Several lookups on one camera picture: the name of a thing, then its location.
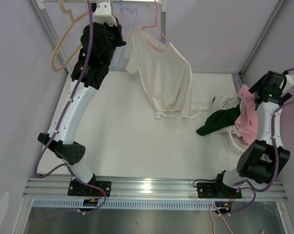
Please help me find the aluminium frame post left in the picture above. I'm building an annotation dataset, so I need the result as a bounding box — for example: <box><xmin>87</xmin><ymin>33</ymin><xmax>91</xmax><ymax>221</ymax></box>
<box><xmin>27</xmin><ymin>0</ymin><xmax>67</xmax><ymax>68</ymax></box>

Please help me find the aluminium frame post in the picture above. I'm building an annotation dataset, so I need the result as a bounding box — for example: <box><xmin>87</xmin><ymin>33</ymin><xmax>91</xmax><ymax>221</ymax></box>
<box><xmin>239</xmin><ymin>0</ymin><xmax>289</xmax><ymax>78</ymax></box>
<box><xmin>27</xmin><ymin>0</ymin><xmax>67</xmax><ymax>68</ymax></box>

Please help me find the metal clothes rack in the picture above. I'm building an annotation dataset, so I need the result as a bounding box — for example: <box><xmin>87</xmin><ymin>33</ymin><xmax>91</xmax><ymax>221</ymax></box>
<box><xmin>34</xmin><ymin>0</ymin><xmax>169</xmax><ymax>74</ymax></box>

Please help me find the beige wooden hanger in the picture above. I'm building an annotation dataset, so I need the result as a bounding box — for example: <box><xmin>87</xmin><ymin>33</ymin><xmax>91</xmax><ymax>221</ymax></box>
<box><xmin>51</xmin><ymin>0</ymin><xmax>89</xmax><ymax>73</ymax></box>

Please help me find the green and white t shirt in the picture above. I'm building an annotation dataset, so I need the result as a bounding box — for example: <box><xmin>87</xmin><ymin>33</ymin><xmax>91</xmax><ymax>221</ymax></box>
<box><xmin>196</xmin><ymin>92</ymin><xmax>241</xmax><ymax>136</ymax></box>

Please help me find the aluminium mounting rail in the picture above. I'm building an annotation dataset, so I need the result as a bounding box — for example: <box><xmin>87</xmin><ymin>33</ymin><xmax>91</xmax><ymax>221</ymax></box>
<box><xmin>23</xmin><ymin>175</ymin><xmax>287</xmax><ymax>211</ymax></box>

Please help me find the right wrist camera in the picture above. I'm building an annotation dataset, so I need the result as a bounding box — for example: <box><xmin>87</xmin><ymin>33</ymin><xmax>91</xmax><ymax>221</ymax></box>
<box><xmin>282</xmin><ymin>70</ymin><xmax>294</xmax><ymax>93</ymax></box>

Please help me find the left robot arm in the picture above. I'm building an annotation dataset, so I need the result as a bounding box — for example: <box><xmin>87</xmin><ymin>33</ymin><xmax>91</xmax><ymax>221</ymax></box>
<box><xmin>38</xmin><ymin>16</ymin><xmax>126</xmax><ymax>195</ymax></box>

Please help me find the white perforated basket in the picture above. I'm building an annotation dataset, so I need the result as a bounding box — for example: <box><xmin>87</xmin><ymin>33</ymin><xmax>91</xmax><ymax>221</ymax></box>
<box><xmin>221</xmin><ymin>132</ymin><xmax>249</xmax><ymax>155</ymax></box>

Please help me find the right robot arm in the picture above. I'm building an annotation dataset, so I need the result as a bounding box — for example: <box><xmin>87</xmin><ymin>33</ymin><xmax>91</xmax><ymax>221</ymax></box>
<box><xmin>213</xmin><ymin>70</ymin><xmax>294</xmax><ymax>197</ymax></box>

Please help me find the pink cable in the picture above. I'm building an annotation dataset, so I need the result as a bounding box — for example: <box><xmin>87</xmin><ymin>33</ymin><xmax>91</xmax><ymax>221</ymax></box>
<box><xmin>209</xmin><ymin>204</ymin><xmax>234</xmax><ymax>234</ymax></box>

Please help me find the pink t shirt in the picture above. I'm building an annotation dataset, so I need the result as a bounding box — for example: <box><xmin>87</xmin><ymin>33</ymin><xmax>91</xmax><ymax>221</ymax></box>
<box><xmin>235</xmin><ymin>84</ymin><xmax>258</xmax><ymax>145</ymax></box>

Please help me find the aluminium frame post right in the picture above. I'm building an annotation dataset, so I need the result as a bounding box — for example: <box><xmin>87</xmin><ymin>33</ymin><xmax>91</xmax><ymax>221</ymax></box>
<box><xmin>239</xmin><ymin>0</ymin><xmax>289</xmax><ymax>78</ymax></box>

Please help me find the blue hanger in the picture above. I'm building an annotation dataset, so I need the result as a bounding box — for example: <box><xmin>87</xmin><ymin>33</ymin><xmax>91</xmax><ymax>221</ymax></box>
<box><xmin>111</xmin><ymin>0</ymin><xmax>138</xmax><ymax>71</ymax></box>

